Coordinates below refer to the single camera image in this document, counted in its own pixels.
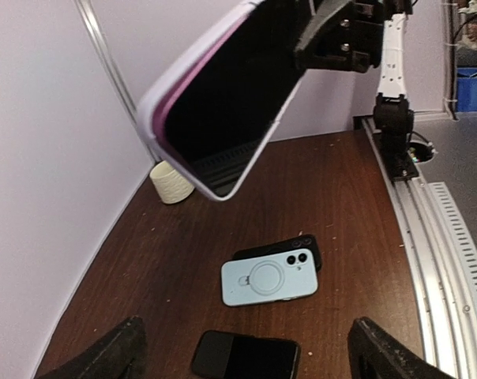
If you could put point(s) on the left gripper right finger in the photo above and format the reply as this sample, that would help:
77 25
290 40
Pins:
374 353

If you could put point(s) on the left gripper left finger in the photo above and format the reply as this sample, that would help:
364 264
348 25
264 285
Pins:
121 353

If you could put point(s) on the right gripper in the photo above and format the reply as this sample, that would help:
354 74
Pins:
360 24

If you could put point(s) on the black cased phone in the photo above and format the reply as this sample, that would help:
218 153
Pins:
231 355

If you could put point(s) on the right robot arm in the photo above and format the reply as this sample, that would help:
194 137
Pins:
392 113

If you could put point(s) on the light blue cased phone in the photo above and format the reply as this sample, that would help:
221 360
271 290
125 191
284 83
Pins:
271 278

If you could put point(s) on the black phone under blue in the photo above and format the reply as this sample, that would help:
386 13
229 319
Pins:
307 241

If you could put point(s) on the blue storage bin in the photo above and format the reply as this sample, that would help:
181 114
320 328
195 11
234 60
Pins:
466 100

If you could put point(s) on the cream ribbed mug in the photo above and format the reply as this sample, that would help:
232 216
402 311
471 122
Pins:
169 184

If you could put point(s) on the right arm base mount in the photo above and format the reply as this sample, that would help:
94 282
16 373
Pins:
404 162

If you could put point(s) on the aluminium front rail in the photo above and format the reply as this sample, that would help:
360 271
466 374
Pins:
437 215

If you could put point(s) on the right aluminium post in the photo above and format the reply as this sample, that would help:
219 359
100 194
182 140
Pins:
99 42

